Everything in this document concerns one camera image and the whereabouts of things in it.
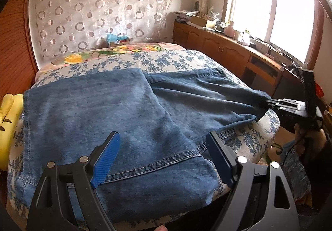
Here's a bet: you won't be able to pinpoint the cardboard box with blue cloth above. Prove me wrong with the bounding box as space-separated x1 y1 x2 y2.
106 34 133 47

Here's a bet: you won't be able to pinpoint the cardboard box on sideboard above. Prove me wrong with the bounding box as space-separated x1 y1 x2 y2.
190 16 217 29

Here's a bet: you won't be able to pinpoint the white circle pattern curtain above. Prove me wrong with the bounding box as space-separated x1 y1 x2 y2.
30 0 172 62

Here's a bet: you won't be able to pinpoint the colourful floral blanket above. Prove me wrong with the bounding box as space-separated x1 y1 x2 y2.
37 42 185 75

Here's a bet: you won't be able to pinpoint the person's right hand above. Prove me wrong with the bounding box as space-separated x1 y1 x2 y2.
294 124 327 156

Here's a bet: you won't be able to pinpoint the wooden headboard panel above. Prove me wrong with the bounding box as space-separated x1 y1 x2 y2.
0 0 38 97

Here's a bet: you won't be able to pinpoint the blue denim jeans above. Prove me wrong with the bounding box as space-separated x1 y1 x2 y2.
15 68 269 222

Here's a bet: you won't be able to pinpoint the stack of papers on sideboard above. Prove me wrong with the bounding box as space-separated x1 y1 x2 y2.
173 10 199 24

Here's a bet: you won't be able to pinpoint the window with wooden frame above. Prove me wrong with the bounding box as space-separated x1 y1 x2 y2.
222 0 325 69

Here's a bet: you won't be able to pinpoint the yellow Pikachu plush toy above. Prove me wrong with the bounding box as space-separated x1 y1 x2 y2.
0 93 23 171

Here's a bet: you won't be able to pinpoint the long wooden sideboard cabinet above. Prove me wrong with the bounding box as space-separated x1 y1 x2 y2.
173 21 304 101

